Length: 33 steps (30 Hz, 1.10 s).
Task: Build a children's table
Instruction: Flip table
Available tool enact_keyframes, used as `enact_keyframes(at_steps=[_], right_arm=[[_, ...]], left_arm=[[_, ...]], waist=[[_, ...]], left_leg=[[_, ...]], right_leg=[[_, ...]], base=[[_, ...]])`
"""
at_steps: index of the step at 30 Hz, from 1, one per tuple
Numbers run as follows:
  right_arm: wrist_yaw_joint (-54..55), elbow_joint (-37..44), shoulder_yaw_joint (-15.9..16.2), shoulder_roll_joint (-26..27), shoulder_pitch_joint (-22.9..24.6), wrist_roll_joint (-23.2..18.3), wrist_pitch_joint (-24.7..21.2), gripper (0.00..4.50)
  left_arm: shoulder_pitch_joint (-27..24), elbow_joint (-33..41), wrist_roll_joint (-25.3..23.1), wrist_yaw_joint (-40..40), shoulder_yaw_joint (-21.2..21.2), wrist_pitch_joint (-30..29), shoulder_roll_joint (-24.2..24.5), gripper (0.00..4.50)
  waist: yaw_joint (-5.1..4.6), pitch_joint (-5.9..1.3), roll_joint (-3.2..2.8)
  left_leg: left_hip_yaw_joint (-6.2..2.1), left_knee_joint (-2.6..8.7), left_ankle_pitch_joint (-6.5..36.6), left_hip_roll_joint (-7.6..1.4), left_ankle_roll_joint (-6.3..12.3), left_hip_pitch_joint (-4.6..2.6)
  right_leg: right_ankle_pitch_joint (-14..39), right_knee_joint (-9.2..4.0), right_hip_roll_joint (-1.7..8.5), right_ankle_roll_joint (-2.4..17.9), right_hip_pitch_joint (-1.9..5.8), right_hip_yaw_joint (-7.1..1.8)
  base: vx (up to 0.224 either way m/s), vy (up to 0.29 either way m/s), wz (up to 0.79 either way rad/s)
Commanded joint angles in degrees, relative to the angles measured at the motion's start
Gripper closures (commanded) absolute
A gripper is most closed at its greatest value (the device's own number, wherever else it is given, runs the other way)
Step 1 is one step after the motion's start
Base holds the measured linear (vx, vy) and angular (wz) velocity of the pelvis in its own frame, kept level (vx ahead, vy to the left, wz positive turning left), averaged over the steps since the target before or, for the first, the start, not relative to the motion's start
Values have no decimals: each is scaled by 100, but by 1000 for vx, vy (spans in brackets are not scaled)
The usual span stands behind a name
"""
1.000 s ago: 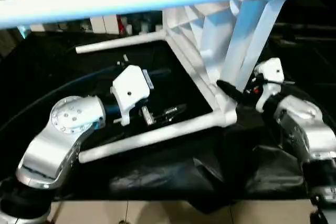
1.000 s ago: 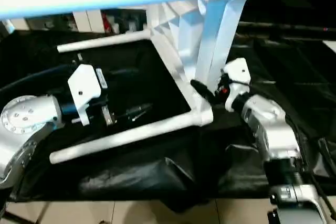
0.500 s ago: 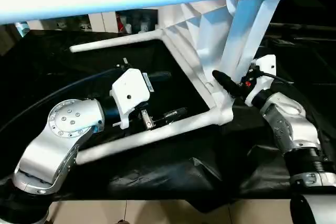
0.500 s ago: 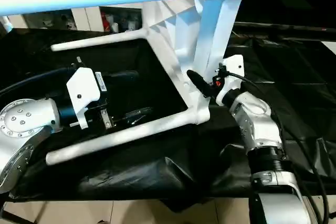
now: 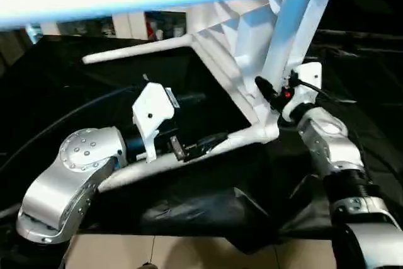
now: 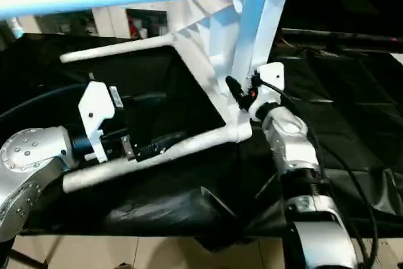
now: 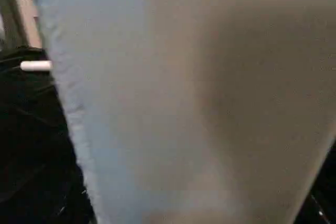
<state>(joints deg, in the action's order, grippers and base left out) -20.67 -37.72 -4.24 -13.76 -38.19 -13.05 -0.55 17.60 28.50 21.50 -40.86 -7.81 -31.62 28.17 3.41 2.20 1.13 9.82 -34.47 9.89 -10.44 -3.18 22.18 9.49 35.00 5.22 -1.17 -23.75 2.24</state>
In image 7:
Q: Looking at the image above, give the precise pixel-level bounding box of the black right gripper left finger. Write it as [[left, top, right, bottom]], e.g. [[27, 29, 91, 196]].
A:
[[7, 142, 100, 224]]

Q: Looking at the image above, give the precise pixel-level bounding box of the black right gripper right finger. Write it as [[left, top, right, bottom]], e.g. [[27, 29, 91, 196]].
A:
[[301, 142, 336, 224]]

